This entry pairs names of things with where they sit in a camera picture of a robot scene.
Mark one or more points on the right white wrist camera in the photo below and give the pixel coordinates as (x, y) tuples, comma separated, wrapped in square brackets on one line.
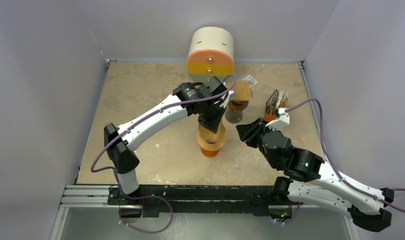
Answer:
[(281, 119)]

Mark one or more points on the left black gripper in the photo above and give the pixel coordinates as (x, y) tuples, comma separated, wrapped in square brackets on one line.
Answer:
[(213, 125)]

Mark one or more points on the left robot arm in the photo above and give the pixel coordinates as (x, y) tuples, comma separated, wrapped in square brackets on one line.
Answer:
[(208, 100)]

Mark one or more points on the orange coffee filter box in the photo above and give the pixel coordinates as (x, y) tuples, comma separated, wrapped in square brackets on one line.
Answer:
[(278, 99)]

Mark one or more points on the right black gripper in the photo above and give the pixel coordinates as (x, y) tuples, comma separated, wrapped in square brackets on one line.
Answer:
[(253, 133)]

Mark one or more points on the round three-drawer storage box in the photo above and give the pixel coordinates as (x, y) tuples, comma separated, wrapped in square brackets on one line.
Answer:
[(211, 53)]

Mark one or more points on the brown paper coffee filter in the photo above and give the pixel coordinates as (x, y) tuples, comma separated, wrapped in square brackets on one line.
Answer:
[(243, 92), (211, 137)]

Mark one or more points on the white printed packet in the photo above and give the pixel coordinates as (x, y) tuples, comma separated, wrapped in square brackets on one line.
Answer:
[(251, 80)]

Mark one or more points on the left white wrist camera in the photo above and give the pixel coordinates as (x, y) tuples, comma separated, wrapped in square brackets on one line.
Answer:
[(225, 99)]

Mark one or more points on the light wooden ring coaster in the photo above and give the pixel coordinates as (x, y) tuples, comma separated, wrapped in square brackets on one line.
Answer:
[(211, 145)]

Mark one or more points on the glass carafe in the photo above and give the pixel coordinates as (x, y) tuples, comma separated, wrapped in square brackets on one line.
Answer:
[(233, 116)]

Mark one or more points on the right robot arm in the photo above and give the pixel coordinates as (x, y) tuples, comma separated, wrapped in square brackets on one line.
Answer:
[(309, 179)]

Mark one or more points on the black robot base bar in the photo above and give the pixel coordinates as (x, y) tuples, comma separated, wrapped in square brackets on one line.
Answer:
[(258, 200)]

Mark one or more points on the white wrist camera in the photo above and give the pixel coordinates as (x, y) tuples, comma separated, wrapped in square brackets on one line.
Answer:
[(225, 99), (281, 119)]

